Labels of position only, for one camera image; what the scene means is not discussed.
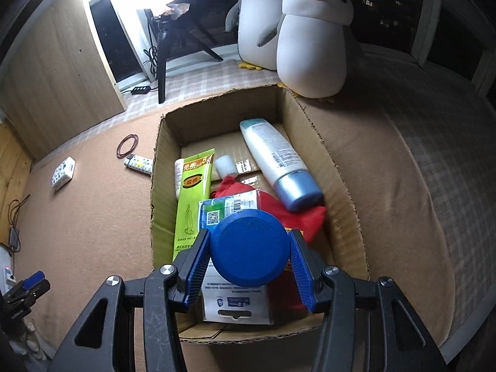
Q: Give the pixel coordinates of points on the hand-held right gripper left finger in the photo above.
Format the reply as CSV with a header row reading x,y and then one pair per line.
x,y
195,275

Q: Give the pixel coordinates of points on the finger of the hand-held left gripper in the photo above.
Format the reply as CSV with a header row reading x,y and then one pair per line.
x,y
33,280
37,288

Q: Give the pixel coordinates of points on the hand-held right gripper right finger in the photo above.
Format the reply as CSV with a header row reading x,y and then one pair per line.
x,y
304,275

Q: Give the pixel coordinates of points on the white packet with blue label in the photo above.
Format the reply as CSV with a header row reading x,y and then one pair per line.
x,y
236,298

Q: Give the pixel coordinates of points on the blue round lid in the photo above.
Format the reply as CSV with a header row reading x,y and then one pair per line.
x,y
250,248

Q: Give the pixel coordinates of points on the blue-green packet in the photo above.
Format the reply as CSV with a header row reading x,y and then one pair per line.
x,y
221,209

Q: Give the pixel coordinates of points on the green packet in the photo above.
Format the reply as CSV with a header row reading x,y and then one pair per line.
x,y
193,201

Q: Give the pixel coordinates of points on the red bag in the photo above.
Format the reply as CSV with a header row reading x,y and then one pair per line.
x,y
279,205

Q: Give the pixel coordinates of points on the cardboard box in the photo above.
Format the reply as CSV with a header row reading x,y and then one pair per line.
x,y
166,186

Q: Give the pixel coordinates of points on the small white bottle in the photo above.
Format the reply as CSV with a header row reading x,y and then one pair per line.
x,y
224,164

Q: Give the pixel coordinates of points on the white tube with blue cap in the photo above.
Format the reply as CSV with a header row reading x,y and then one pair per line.
x,y
271,151

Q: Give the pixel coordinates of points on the white device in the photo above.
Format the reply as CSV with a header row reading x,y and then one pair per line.
x,y
5,271

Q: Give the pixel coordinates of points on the grey charger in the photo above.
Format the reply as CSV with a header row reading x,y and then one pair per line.
x,y
14,237

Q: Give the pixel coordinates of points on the small white patterned box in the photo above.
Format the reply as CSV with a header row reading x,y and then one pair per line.
x,y
62,174

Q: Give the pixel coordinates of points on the white patterned lighter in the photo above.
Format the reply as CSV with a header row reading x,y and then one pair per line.
x,y
141,164

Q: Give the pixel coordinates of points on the wooden board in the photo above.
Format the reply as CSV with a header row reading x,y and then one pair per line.
x,y
58,85

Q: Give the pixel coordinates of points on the black tripod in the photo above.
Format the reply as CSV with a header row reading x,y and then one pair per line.
x,y
162,69

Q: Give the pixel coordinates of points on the small penguin plush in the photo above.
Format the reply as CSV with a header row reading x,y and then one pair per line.
x,y
310,54

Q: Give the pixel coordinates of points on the large penguin plush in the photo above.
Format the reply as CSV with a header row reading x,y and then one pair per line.
x,y
255,27

